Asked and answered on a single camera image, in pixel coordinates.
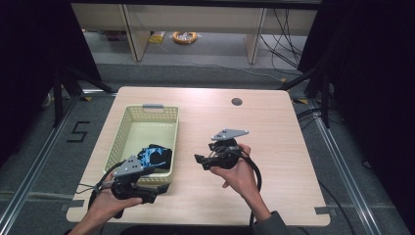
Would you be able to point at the black metal stand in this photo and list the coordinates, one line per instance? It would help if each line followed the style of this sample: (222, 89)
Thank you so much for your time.
(58, 98)
(324, 98)

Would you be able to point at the yellow packet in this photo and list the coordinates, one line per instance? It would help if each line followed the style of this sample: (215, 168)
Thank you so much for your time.
(156, 37)

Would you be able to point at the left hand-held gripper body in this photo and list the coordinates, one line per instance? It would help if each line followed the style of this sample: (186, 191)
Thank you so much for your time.
(129, 168)

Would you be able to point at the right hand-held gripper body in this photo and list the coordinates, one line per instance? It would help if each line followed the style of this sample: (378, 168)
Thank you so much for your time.
(228, 133)

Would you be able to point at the pale yellow plastic basket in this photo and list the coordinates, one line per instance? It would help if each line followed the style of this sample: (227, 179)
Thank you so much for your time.
(147, 130)

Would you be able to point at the person's right hand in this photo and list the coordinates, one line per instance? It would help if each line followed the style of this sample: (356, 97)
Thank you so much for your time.
(239, 178)

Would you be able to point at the grey table grommet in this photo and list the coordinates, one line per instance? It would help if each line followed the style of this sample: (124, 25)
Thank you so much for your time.
(237, 101)

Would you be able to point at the grey tape piece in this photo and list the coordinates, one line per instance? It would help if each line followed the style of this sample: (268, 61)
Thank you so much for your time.
(75, 203)
(322, 210)

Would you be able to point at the grey sleeve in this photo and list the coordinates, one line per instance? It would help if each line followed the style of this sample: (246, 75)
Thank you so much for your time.
(272, 225)

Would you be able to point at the black curtain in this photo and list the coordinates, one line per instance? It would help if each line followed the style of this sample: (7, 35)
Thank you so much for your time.
(29, 65)
(375, 81)

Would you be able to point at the person's left hand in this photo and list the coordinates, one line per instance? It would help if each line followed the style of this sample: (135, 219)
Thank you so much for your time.
(104, 205)

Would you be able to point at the metal floor rail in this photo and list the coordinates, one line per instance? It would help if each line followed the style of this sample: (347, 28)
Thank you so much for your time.
(342, 169)
(36, 163)

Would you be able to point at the blue patterned glove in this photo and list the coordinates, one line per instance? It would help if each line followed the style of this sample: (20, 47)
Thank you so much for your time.
(148, 156)

